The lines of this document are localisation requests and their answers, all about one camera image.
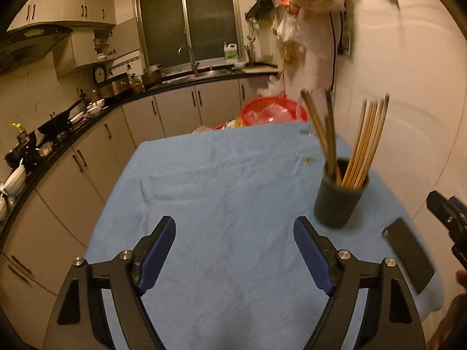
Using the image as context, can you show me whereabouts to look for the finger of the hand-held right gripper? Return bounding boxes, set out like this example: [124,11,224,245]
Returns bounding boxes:
[427,190,467,263]
[449,196,467,215]

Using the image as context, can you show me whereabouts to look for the person's right forearm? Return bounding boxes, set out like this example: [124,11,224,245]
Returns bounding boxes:
[427,292,467,350]

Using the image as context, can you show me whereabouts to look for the group of wooden chopsticks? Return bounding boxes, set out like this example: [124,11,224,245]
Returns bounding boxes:
[300,88,390,190]

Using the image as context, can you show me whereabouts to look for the black pot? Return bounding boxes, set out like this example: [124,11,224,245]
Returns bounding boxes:
[4,145,37,170]

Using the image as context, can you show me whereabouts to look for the brown cooking pot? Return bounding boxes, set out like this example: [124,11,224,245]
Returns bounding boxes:
[142,64,163,88]

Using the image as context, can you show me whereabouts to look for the black wok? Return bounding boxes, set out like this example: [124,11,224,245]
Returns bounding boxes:
[36,98,83,135]

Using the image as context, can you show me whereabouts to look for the clear plastic bag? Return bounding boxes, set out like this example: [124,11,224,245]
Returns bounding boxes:
[244,104,296,125]

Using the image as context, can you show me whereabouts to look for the wall socket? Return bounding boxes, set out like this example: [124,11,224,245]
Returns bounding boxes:
[337,31,353,57]

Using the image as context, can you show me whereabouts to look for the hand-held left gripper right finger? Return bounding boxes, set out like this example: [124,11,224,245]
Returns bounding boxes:
[294,216,427,350]

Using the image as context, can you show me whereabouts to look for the black power cable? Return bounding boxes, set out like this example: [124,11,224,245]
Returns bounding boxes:
[328,11,345,92]

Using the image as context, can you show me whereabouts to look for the chrome faucet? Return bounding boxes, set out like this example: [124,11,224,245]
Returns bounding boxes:
[178,44,199,75]

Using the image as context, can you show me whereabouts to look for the large white bowl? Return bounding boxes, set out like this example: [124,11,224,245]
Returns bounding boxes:
[2,164,27,196]

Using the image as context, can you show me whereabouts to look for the stacked white small bowls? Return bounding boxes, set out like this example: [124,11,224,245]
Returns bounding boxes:
[86,98,106,117]

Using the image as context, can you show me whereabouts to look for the dark round chopstick holder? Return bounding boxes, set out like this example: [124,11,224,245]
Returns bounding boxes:
[314,157,370,228]

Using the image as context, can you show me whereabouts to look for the beige upper kitchen cabinets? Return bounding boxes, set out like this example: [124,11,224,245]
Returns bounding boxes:
[7,0,141,79]

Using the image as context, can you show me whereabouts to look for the clear glass mug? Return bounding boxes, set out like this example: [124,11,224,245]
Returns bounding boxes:
[297,89,334,141]

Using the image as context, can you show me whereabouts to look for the beige base kitchen cabinets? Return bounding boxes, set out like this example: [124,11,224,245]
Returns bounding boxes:
[0,76,285,300]

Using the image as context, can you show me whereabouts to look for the black flat rectangular device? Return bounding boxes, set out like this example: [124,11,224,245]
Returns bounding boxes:
[382,218,435,294]

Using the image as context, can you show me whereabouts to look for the wall rack shelf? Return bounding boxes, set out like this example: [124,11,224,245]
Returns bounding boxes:
[245,0,278,20]

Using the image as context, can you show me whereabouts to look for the wooden cutting board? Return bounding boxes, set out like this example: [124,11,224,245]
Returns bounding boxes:
[241,65,278,74]

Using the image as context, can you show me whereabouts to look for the white plastic bag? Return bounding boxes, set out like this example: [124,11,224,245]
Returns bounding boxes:
[257,75,287,97]

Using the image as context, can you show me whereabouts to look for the red plastic basket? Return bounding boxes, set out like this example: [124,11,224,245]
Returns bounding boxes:
[241,97,310,127]

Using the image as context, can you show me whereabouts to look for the range hood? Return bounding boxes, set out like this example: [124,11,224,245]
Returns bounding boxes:
[0,24,75,71]

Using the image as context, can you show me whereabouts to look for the yellow-capped oil bottle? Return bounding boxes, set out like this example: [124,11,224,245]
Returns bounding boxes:
[12,123,30,146]

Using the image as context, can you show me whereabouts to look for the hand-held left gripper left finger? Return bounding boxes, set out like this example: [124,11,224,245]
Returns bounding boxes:
[44,216,176,350]

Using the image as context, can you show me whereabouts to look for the blue towel table cover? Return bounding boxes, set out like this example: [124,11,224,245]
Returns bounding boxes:
[85,122,444,350]

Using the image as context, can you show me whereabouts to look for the kitchen window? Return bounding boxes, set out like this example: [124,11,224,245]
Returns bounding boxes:
[135,0,245,71]

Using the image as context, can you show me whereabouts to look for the metal countertop appliance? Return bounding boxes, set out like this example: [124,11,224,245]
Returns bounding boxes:
[98,74,131,99]

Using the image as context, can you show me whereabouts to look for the black kitchen countertop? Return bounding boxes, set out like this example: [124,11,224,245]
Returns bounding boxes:
[0,69,281,234]

